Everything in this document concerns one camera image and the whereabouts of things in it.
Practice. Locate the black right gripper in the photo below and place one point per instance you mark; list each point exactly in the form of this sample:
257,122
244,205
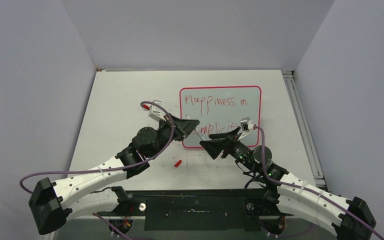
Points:
214,147

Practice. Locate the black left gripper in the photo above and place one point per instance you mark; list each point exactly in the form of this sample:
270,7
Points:
183,127

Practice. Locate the pink framed whiteboard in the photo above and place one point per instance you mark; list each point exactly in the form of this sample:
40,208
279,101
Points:
219,109

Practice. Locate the red marker cap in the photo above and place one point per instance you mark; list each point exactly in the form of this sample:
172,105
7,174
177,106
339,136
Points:
178,163

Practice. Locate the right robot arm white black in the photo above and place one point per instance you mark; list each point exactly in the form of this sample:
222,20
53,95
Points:
346,219

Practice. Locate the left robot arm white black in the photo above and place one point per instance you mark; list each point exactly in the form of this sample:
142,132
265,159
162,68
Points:
53,203

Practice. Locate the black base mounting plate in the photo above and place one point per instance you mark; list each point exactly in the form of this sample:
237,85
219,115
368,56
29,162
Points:
197,210

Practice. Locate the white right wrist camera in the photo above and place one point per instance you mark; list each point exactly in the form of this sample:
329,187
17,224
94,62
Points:
247,126

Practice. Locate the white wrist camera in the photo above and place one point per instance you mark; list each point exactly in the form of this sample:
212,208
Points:
154,112
247,126

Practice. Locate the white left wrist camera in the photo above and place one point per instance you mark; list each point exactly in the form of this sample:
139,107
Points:
154,112

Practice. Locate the aluminium right side rail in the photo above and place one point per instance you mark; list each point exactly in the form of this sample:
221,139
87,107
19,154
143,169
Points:
309,145

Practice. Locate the aluminium front frame rail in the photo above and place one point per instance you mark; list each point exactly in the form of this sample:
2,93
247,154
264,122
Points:
304,205

